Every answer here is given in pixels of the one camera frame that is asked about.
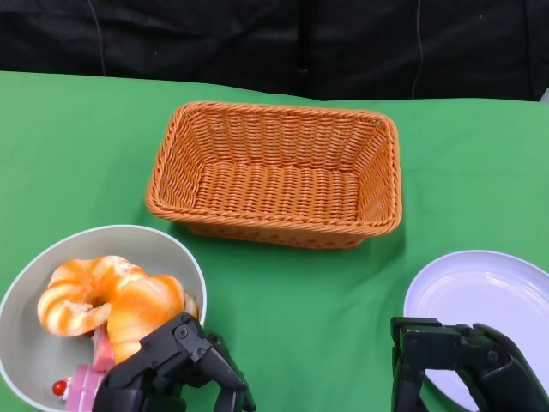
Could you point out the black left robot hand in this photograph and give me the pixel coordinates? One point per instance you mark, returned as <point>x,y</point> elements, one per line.
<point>163,365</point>

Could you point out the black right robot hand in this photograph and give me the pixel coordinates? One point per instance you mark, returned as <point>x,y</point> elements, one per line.
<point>429,343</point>

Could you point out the salmon pink cake slice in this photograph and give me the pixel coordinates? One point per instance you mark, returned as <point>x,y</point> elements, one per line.
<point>103,352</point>

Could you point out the orange striped croissant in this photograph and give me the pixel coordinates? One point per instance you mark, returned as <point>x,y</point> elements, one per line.
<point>141,304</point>
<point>77,279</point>

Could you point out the magenta cake slice with cherry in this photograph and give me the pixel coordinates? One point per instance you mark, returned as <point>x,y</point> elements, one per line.
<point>86,386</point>

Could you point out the pale green bowl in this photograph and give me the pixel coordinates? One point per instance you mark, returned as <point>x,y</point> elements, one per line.
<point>25,343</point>

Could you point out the lavender plate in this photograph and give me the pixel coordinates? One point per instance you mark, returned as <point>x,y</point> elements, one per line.
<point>472,283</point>

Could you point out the orange wicker basket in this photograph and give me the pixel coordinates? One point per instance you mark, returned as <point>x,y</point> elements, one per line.
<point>279,193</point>

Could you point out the white panel corner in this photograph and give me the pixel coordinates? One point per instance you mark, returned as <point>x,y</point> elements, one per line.
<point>545,96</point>

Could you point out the black backdrop curtain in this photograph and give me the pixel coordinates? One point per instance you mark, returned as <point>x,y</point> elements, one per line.
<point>214,34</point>

